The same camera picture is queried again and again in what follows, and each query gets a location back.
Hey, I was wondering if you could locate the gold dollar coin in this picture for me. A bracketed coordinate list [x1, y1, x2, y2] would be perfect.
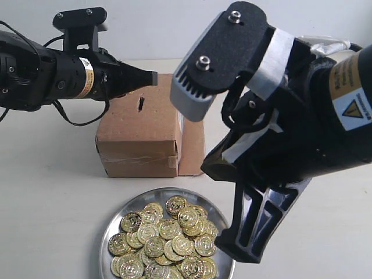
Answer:
[159, 219, 183, 240]
[181, 256, 204, 279]
[108, 232, 130, 256]
[120, 212, 142, 233]
[171, 235, 195, 256]
[119, 255, 144, 279]
[140, 202, 163, 224]
[165, 195, 187, 216]
[144, 236, 166, 257]
[137, 223, 159, 244]

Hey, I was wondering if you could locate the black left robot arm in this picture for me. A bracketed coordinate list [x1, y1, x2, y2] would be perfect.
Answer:
[1, 31, 309, 263]

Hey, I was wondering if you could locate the round silver metal plate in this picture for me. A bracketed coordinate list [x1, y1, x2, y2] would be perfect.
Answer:
[98, 187, 228, 278]

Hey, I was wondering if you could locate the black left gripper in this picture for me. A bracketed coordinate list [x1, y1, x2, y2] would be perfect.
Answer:
[90, 51, 158, 101]

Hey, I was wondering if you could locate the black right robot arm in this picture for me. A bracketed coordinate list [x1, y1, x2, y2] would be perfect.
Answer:
[201, 38, 371, 188]

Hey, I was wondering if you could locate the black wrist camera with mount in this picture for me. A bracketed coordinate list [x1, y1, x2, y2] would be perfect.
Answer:
[170, 1, 295, 122]

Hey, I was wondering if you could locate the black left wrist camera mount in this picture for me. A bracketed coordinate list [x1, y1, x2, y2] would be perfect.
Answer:
[52, 7, 108, 52]

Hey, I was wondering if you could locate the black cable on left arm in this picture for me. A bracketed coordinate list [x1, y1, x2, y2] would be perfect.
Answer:
[0, 20, 111, 127]

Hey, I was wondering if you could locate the brown cardboard slotted box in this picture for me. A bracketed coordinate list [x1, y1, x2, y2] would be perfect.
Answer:
[95, 74, 205, 178]

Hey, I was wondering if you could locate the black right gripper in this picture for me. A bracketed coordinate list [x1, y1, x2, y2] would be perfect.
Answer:
[200, 37, 358, 264]

